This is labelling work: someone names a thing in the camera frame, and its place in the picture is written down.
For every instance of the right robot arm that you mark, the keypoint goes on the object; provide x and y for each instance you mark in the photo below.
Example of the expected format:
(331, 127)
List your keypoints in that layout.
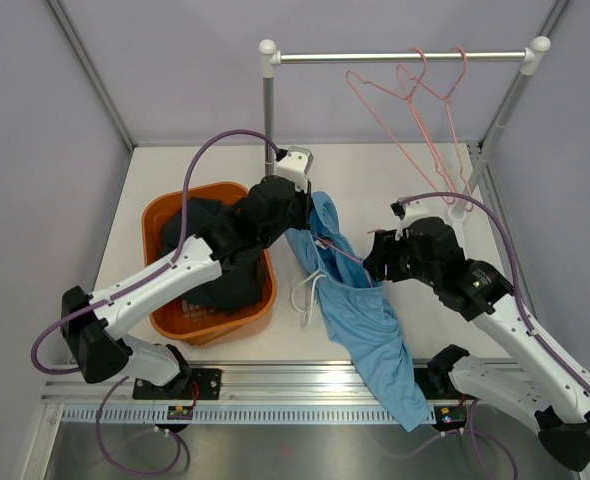
(555, 405)

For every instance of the white metal clothes rack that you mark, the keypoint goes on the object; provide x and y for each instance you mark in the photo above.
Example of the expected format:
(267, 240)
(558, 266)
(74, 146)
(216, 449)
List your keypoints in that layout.
(530, 59)

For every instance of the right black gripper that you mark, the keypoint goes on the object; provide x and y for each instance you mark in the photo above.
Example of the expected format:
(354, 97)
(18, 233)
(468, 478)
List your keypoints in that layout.
(385, 248)

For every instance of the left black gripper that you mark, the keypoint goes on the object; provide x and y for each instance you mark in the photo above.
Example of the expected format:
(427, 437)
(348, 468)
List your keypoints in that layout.
(305, 202)

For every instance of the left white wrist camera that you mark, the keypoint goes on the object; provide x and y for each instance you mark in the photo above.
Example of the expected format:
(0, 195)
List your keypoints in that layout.
(294, 164)

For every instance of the light blue shorts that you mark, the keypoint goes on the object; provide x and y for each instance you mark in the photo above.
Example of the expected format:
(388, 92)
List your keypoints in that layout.
(363, 322)

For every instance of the dark navy shorts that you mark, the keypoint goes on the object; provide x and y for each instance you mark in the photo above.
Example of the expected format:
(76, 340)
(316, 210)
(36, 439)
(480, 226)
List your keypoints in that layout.
(241, 282)

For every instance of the orange plastic laundry basket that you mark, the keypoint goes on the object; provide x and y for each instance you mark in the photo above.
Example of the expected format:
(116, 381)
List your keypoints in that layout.
(198, 325)

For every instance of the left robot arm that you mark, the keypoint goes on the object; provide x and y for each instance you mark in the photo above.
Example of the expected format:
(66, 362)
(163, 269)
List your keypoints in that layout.
(96, 325)

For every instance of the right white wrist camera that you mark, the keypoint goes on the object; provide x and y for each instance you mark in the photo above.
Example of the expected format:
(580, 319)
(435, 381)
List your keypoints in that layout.
(408, 213)

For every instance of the pink hanger of blue shorts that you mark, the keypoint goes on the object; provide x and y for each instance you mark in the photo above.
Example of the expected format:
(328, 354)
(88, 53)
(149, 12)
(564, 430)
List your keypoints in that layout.
(339, 262)

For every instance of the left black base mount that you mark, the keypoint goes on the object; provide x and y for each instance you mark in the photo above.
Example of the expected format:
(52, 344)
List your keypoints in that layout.
(202, 383)

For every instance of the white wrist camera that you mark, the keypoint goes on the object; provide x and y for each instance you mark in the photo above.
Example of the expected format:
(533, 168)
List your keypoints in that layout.
(408, 213)
(294, 164)

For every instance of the pink hanger of green shorts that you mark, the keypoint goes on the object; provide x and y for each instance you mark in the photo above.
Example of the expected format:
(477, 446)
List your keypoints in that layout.
(446, 99)

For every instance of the pink hanger of navy shorts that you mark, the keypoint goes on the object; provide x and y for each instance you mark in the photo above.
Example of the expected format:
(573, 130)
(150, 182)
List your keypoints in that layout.
(409, 85)

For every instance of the aluminium rail frame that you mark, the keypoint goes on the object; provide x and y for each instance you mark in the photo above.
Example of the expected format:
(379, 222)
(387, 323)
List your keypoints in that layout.
(338, 383)

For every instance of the slotted grey cable duct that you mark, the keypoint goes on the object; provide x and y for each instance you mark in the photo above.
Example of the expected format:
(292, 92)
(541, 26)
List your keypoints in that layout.
(247, 414)

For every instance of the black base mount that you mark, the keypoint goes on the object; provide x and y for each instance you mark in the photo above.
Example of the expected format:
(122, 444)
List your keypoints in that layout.
(436, 389)
(202, 383)

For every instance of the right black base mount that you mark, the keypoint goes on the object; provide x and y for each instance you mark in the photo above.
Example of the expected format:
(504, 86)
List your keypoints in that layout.
(436, 389)

